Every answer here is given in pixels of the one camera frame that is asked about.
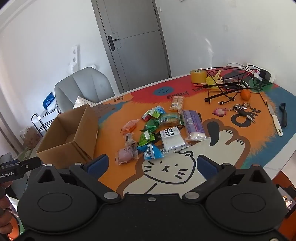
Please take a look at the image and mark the bunch of keys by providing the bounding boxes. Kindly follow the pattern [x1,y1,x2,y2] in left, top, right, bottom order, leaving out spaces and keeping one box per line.
[231,103,258,124]

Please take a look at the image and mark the white power strip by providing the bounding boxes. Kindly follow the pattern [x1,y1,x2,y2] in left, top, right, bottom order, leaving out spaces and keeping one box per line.
[246,62,277,83]

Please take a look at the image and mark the orange biscuit packet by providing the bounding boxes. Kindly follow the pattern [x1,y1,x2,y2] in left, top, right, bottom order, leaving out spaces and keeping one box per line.
[169,96,186,112]

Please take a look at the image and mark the grey chair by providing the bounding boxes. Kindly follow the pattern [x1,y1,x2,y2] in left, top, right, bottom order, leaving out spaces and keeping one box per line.
[54,67,116,114]

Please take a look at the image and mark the person's left hand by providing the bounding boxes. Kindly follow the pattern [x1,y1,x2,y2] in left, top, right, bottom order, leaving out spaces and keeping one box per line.
[0,181,13,230]

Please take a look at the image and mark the white handled knife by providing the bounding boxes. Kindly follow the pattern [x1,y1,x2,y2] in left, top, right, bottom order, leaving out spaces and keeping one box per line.
[267,103,284,137]

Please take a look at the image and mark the orange pink snack packet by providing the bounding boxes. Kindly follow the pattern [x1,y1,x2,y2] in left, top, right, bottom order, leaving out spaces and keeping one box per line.
[121,119,140,134]

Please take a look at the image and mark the teal snack packet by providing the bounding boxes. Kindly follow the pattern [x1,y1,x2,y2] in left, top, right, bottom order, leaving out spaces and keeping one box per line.
[150,106,165,118]

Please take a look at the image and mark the white packet black label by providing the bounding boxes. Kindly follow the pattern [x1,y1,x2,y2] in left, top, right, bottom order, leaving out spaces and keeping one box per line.
[159,127,191,153]

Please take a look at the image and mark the yellow plastic bag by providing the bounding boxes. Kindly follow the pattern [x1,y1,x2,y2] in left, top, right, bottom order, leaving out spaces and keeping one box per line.
[206,70,224,88]

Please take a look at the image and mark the green edged cake packet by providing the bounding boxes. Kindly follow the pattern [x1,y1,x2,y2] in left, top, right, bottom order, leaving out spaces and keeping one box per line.
[158,112,185,128]

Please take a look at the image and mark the black peeler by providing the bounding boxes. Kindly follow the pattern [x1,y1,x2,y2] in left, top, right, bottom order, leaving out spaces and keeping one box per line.
[278,103,288,128]

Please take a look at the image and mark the grey door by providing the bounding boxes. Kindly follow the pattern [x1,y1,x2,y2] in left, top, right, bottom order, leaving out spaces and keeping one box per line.
[91,0,172,93]

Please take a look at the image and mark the white foam piece with holes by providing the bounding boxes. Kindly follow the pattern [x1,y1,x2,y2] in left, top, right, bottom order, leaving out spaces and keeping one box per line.
[68,45,79,72]

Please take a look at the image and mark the black folding stand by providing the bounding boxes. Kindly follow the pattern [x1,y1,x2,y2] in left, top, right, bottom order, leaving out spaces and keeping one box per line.
[204,78,250,104]

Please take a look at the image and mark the black shoe rack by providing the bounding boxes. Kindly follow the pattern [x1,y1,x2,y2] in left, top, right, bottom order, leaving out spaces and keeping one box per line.
[31,108,62,138]

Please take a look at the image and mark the yellow tape roll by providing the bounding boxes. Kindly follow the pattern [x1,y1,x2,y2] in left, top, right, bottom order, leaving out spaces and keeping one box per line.
[190,69,208,83]

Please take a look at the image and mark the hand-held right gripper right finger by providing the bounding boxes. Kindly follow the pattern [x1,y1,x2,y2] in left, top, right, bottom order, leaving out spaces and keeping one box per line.
[182,155,267,205]

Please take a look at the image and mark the black charging cable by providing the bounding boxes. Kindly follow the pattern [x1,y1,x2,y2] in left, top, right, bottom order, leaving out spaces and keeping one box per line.
[198,65,268,106]

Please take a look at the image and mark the black flat pad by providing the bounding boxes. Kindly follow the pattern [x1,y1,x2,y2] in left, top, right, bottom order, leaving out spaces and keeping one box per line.
[224,70,253,81]

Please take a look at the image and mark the blue white bag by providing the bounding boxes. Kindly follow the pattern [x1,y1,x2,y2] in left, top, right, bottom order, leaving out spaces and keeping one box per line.
[43,92,56,109]

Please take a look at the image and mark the green floor rug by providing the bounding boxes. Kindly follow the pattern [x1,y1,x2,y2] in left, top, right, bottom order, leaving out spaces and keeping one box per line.
[19,148,37,161]

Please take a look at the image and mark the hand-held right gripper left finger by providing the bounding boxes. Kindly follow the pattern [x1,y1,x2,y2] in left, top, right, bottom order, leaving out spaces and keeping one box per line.
[36,154,121,205]

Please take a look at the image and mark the pink round cake packet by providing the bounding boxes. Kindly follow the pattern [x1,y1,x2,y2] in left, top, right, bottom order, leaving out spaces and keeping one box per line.
[115,146,139,165]

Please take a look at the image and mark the blue snack packet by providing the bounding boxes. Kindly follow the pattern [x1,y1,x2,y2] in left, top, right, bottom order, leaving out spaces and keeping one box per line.
[136,143,165,160]

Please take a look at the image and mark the small cardboard box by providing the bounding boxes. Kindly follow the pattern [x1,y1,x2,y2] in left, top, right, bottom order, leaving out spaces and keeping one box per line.
[20,126,41,149]

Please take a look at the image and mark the black charger adapter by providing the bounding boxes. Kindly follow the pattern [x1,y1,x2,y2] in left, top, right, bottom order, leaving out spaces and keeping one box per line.
[260,68,272,82]

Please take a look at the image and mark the white dotted cushion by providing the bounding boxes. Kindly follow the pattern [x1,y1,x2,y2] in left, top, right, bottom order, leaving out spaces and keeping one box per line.
[73,95,94,109]

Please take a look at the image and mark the black door handle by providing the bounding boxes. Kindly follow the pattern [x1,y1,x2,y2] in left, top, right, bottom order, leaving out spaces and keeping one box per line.
[107,36,120,51]

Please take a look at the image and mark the purple snack packet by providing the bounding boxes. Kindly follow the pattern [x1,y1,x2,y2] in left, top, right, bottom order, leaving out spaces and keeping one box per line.
[182,110,211,142]

